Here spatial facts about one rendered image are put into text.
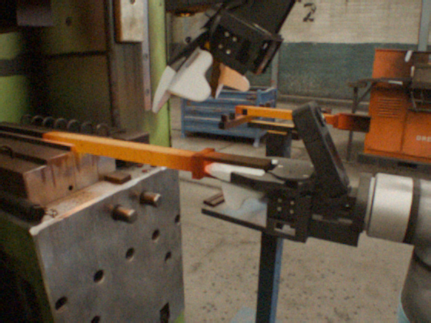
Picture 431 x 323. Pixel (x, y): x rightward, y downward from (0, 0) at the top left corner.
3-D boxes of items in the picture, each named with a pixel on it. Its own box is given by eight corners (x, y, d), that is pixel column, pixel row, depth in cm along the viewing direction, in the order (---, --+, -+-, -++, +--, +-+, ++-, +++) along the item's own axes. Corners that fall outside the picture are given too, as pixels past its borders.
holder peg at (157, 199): (163, 204, 67) (163, 192, 66) (155, 210, 65) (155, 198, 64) (148, 201, 69) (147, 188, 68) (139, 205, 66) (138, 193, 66)
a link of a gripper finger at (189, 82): (177, 126, 35) (231, 62, 36) (138, 96, 36) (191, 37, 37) (183, 134, 38) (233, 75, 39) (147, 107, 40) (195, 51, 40)
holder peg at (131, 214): (138, 221, 60) (138, 208, 59) (129, 227, 58) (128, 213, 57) (122, 215, 62) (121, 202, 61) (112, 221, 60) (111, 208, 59)
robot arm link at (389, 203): (414, 191, 31) (410, 168, 38) (367, 184, 33) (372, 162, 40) (399, 255, 33) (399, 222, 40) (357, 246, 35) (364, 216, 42)
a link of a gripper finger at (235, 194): (197, 207, 45) (262, 220, 41) (195, 165, 43) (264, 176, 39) (207, 198, 48) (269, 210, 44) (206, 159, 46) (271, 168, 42)
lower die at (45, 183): (116, 173, 67) (112, 133, 65) (30, 211, 51) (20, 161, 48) (8, 148, 86) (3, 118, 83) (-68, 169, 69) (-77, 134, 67)
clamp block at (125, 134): (152, 158, 77) (151, 131, 75) (128, 168, 70) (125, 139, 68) (115, 151, 83) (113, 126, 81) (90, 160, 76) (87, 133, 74)
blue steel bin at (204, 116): (275, 133, 491) (278, 85, 468) (258, 146, 423) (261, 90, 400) (204, 126, 541) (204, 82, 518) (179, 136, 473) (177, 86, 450)
